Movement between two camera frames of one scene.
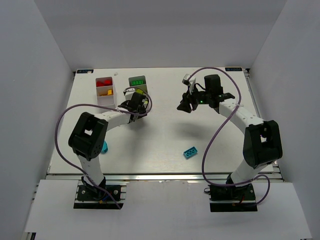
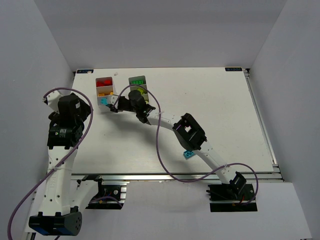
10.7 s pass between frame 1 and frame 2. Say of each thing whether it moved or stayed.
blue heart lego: moved
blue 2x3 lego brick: stayed
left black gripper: moved
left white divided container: stayed
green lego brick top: stayed
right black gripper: moved
